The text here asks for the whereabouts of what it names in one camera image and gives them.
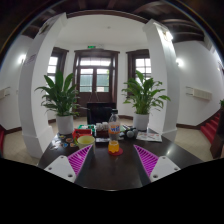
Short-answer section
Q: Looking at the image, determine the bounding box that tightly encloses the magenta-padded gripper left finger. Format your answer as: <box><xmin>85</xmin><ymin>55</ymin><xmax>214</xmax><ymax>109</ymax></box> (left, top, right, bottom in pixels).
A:
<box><xmin>43</xmin><ymin>143</ymin><xmax>97</xmax><ymax>184</ymax></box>

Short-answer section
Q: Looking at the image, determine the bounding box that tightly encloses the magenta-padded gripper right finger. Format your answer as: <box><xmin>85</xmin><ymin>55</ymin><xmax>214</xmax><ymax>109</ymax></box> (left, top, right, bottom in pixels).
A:
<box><xmin>131</xmin><ymin>143</ymin><xmax>181</xmax><ymax>183</ymax></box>

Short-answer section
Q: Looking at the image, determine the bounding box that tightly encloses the orange drink bottle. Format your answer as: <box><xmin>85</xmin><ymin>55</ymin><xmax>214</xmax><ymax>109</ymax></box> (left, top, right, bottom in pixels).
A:
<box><xmin>107</xmin><ymin>109</ymin><xmax>122</xmax><ymax>155</ymax></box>

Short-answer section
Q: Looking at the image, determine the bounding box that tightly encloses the printed paper sheet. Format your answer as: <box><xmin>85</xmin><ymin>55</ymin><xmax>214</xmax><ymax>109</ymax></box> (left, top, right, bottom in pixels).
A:
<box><xmin>135</xmin><ymin>130</ymin><xmax>163</xmax><ymax>143</ymax></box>

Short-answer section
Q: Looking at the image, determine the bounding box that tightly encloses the pale yellow cup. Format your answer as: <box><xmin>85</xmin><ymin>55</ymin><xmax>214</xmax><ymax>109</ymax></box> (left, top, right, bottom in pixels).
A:
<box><xmin>76</xmin><ymin>135</ymin><xmax>96</xmax><ymax>154</ymax></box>

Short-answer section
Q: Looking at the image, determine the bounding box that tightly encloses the red plastic box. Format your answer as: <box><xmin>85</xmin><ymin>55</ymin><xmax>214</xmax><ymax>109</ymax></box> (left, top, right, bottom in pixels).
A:
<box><xmin>72</xmin><ymin>128</ymin><xmax>93</xmax><ymax>143</ymax></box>

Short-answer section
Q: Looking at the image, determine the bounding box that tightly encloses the flat round red coaster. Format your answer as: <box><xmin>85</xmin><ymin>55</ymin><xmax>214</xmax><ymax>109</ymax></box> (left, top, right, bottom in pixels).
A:
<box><xmin>107</xmin><ymin>147</ymin><xmax>124</xmax><ymax>157</ymax></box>

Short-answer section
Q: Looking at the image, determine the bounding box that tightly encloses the dark grey round object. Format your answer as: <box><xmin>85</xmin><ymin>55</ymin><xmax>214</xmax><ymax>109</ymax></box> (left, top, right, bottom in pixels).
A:
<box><xmin>124</xmin><ymin>127</ymin><xmax>139</xmax><ymax>139</ymax></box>

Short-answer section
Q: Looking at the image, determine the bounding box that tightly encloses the green box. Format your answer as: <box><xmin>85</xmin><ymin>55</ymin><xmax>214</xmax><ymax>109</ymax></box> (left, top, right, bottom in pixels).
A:
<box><xmin>77</xmin><ymin>124</ymin><xmax>97</xmax><ymax>131</ymax></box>

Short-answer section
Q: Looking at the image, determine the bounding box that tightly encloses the pile of small white items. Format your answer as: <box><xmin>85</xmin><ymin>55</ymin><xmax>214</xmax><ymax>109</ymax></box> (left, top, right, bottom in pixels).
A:
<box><xmin>95</xmin><ymin>121</ymin><xmax>110</xmax><ymax>132</ymax></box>

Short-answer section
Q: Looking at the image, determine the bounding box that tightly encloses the red carpeted staircase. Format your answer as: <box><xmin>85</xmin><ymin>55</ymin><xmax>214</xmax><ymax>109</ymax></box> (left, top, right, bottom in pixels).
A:
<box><xmin>199</xmin><ymin>111</ymin><xmax>223</xmax><ymax>144</ymax></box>
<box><xmin>0</xmin><ymin>126</ymin><xmax>6</xmax><ymax>156</ymax></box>

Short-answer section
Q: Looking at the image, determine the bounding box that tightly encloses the black chair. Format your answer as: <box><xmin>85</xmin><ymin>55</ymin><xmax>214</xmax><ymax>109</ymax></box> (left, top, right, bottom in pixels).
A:
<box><xmin>86</xmin><ymin>101</ymin><xmax>117</xmax><ymax>126</ymax></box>

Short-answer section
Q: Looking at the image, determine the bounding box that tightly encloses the potted plant in white pot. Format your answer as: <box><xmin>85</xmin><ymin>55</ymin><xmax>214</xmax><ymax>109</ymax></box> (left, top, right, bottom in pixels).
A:
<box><xmin>34</xmin><ymin>70</ymin><xmax>88</xmax><ymax>136</ymax></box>
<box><xmin>121</xmin><ymin>69</ymin><xmax>172</xmax><ymax>132</ymax></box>

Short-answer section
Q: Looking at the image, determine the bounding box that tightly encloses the dark wooden double door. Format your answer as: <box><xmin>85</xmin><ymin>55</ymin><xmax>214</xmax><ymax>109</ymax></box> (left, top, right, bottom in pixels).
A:
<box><xmin>73</xmin><ymin>48</ymin><xmax>120</xmax><ymax>108</ymax></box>

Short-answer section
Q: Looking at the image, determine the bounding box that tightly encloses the dark-framed window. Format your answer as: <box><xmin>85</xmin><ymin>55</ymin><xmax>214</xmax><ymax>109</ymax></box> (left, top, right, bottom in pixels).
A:
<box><xmin>46</xmin><ymin>46</ymin><xmax>69</xmax><ymax>89</ymax></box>
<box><xmin>125</xmin><ymin>49</ymin><xmax>152</xmax><ymax>98</ymax></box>

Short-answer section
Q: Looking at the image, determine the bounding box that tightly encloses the purple-print pillar sign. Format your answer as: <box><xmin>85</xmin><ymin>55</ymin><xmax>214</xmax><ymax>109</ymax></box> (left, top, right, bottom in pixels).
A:
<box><xmin>24</xmin><ymin>53</ymin><xmax>38</xmax><ymax>66</ymax></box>

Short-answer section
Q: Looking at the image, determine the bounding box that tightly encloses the bright pillar-mounted lamp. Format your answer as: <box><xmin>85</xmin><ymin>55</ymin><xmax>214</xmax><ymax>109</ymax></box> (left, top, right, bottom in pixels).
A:
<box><xmin>163</xmin><ymin>29</ymin><xmax>174</xmax><ymax>42</ymax></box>

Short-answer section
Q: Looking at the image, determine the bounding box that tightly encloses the white wall heater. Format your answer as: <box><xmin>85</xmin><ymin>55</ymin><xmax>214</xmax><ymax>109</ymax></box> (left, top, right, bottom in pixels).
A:
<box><xmin>185</xmin><ymin>85</ymin><xmax>213</xmax><ymax>101</ymax></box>
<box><xmin>0</xmin><ymin>87</ymin><xmax>12</xmax><ymax>100</ymax></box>

